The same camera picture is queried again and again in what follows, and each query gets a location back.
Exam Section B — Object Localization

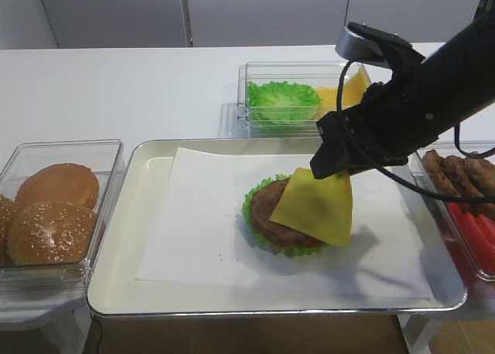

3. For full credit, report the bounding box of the yellow cheese slice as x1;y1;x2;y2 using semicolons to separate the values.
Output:
270;168;353;247

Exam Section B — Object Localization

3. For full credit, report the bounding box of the left brown patty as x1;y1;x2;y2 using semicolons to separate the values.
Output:
422;149;468;197

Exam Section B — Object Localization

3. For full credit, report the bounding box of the clear patty tomato container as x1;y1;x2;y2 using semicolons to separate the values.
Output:
410;143;494;283

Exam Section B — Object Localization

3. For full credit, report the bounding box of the black cable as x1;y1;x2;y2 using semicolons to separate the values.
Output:
336;58;495;205

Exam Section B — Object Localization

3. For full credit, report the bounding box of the right sesame bun top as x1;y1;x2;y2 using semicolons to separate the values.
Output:
7;201;97;266

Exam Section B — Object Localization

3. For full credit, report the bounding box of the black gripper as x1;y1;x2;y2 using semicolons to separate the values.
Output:
310;84;439;179

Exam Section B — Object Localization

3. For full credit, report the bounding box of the brown patty on tray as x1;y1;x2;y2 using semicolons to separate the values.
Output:
249;179;325;248

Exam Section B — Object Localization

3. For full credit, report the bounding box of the red tomato slice under patty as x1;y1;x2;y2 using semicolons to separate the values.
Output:
304;236;323;247

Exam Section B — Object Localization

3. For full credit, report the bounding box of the white paper sheet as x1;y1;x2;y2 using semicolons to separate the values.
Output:
137;148;432;298

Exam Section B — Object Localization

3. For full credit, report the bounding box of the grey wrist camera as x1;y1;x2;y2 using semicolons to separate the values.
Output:
335;22;390;69

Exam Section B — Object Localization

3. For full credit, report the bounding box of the clear lettuce cheese container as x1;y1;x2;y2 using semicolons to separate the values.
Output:
236;60;384;138

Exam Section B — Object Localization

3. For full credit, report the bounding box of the sesame bun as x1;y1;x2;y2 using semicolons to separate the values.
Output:
0;195;17;267
7;201;97;266

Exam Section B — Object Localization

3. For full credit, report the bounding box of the middle red tomato slice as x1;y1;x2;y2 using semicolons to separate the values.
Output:
465;213;494;269

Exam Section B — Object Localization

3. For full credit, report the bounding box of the clear bun container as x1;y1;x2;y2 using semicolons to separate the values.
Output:
1;140;125;294

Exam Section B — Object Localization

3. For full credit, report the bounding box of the green lettuce under patty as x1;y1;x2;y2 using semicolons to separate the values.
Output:
242;173;332;257

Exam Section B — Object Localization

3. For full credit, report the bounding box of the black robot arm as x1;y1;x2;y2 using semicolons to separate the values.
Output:
310;0;494;179

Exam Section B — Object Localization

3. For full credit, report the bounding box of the left sesame bun top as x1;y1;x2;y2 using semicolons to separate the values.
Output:
0;195;17;267

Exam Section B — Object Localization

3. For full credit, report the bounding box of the silver metal tray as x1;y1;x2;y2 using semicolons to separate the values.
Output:
87;138;467;315

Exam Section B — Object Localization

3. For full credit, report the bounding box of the green lettuce in container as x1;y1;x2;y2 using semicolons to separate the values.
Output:
247;81;321;131

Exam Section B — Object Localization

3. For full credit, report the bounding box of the plain bun bottom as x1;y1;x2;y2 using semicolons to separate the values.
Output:
15;163;100;209

